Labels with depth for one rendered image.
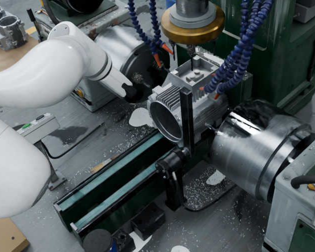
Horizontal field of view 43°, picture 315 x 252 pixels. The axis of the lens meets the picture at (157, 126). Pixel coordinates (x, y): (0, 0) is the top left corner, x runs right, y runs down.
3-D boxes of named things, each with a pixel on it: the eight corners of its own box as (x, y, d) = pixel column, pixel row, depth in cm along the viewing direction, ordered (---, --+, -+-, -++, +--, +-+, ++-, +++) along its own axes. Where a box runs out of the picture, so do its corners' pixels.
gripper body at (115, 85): (78, 69, 108) (101, 86, 117) (100, 85, 102) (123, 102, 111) (94, 46, 108) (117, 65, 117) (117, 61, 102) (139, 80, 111)
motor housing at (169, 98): (189, 99, 149) (187, 58, 135) (228, 124, 138) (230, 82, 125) (149, 127, 141) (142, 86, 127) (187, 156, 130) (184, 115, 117)
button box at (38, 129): (54, 124, 135) (46, 111, 133) (61, 126, 129) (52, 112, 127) (9, 153, 128) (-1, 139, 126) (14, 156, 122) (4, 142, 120)
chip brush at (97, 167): (136, 144, 152) (136, 143, 152) (143, 152, 149) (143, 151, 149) (89, 171, 146) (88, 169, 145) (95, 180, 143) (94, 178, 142)
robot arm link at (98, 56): (85, 85, 101) (111, 59, 100) (50, 60, 90) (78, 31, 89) (72, 66, 106) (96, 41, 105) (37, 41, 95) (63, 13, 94)
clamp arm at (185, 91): (189, 147, 123) (185, 84, 105) (196, 152, 121) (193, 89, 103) (181, 154, 122) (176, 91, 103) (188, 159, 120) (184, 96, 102)
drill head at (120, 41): (122, 51, 175) (112, -1, 157) (180, 88, 155) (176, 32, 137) (75, 79, 165) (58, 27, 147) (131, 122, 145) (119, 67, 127)
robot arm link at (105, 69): (73, 67, 106) (80, 72, 108) (92, 82, 101) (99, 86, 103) (92, 42, 106) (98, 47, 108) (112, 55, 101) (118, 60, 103)
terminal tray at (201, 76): (196, 71, 136) (196, 54, 131) (220, 85, 130) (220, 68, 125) (170, 89, 131) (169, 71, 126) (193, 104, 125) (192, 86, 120)
